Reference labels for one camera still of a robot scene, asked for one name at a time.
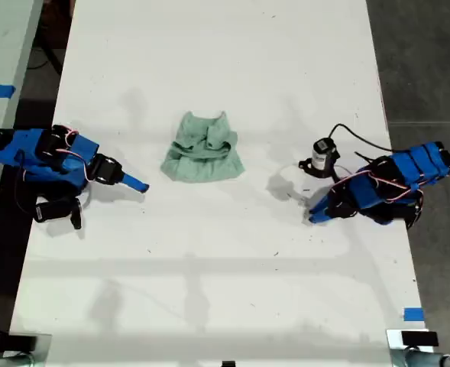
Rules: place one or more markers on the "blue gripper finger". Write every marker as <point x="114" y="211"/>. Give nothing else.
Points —
<point x="320" y="202"/>
<point x="320" y="218"/>
<point x="134" y="182"/>

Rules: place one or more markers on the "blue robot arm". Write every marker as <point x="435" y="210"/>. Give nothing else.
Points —
<point x="22" y="153"/>
<point x="419" y="164"/>

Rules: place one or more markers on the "pale green T-shirt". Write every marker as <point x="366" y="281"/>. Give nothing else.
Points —
<point x="201" y="164"/>

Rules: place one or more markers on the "short blue tape strip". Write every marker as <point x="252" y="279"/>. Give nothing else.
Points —
<point x="413" y="314"/>

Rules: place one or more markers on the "small black box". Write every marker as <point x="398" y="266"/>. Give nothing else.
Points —
<point x="22" y="342"/>
<point x="419" y="338"/>

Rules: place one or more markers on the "grey side table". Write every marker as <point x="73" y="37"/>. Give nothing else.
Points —
<point x="3" y="46"/>

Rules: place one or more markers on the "small black clip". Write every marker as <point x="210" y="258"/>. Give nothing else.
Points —
<point x="228" y="364"/>

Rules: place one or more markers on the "grey metal pipe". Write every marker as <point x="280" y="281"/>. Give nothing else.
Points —
<point x="427" y="360"/>

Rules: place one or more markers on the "black camera stalk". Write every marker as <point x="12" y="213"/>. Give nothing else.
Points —
<point x="305" y="165"/>
<point x="76" y="214"/>

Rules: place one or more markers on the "black camera box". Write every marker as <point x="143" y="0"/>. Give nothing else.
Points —
<point x="322" y="153"/>
<point x="52" y="210"/>

